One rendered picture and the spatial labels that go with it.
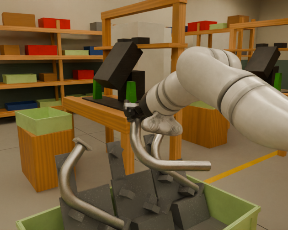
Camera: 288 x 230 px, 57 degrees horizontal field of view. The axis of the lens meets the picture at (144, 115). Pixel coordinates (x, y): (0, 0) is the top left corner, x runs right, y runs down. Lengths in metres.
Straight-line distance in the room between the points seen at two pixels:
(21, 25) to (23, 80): 1.15
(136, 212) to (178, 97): 0.53
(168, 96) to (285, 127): 0.25
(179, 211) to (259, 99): 0.69
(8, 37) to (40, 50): 0.81
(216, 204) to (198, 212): 0.07
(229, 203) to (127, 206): 0.35
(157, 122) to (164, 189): 0.49
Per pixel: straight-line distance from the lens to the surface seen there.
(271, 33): 12.77
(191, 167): 0.76
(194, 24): 7.05
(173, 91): 0.49
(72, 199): 0.76
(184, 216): 0.98
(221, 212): 1.04
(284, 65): 12.44
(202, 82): 0.40
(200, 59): 0.40
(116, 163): 0.88
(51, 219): 0.93
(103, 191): 0.84
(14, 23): 6.38
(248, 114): 0.34
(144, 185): 0.93
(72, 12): 7.36
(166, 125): 0.55
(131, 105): 0.62
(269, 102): 0.33
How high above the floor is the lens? 1.43
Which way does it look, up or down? 13 degrees down
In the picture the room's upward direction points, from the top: straight up
